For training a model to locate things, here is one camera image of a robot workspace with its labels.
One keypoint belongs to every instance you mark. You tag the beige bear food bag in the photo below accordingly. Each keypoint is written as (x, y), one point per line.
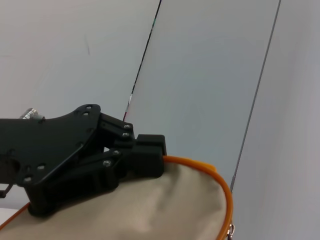
(150, 207)

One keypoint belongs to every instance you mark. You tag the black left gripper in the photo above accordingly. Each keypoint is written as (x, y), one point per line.
(50, 142)

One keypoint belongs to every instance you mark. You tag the metal zipper pull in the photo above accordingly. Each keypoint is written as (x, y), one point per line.
(232, 231)

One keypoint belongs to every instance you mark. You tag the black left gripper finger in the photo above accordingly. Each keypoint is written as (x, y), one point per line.
(145, 162)
(150, 142)

